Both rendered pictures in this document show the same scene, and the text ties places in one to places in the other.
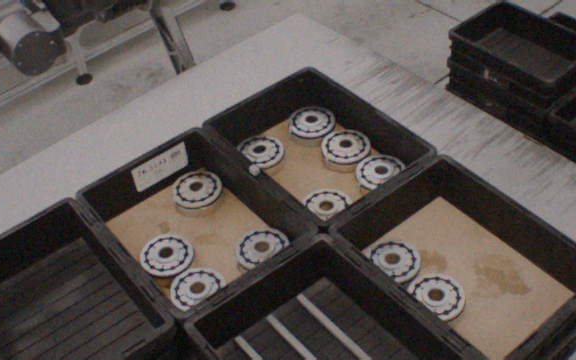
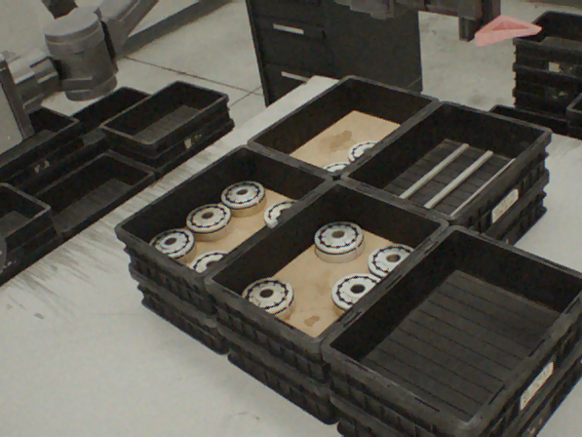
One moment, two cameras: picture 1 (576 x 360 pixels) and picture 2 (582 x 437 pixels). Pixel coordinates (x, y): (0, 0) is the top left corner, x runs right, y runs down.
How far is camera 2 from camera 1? 1.75 m
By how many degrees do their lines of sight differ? 70
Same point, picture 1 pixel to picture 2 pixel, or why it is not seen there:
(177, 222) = (303, 312)
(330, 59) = not seen: outside the picture
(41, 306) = (440, 384)
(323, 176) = (237, 235)
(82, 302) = (423, 352)
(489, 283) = (343, 145)
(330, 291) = not seen: hidden behind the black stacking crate
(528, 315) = (368, 129)
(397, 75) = (44, 267)
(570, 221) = not seen: hidden behind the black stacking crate
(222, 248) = (331, 274)
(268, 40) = not seen: outside the picture
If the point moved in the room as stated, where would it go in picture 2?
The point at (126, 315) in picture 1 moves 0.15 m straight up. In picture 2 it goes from (427, 313) to (423, 252)
